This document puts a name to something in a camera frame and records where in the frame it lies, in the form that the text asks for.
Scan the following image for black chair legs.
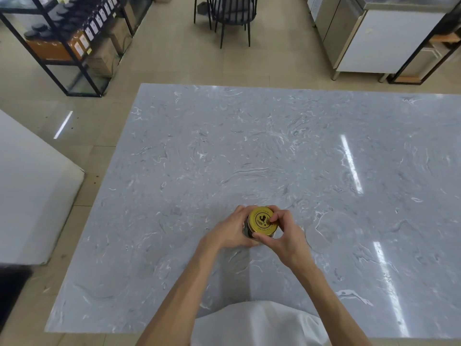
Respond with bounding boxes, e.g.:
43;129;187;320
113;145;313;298
193;0;213;30

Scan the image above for brown cardboard box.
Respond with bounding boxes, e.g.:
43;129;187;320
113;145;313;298
86;47;116;77
108;22;132;54

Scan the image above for person's right hand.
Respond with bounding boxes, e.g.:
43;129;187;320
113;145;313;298
256;210;312;269

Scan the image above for white shirt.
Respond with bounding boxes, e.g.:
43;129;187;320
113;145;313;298
191;301;333;346

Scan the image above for black metal shelf rack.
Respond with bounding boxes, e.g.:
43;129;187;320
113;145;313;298
0;0;156;98

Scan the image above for person's left forearm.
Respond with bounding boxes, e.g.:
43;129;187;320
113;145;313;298
136;237;226;346

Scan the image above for white storage box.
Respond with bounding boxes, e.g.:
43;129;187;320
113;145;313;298
406;47;444;77

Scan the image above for black and wood shelf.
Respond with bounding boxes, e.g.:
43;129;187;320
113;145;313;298
387;7;461;85

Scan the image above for person's left hand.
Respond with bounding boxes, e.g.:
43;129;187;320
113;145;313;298
204;205;261;249

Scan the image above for person's right forearm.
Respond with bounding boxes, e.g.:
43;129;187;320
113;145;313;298
285;254;374;346

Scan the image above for gold metal jar lid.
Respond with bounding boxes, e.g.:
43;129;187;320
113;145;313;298
248;206;277;238

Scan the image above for stainless steel cabinet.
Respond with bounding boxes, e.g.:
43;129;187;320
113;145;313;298
314;0;459;82

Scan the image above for dark glass jar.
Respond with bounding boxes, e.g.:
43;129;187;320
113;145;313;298
242;219;276;240

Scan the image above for black spindle-back chair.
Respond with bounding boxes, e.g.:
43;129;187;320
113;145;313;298
207;0;258;49

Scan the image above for row of amber black-lidded jars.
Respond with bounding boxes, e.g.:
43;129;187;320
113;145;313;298
23;23;91;62

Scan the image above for white counter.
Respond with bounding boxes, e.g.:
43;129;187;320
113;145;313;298
0;109;86;266

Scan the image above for row of dark labelled bottles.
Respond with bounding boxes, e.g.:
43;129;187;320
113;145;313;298
54;0;120;41

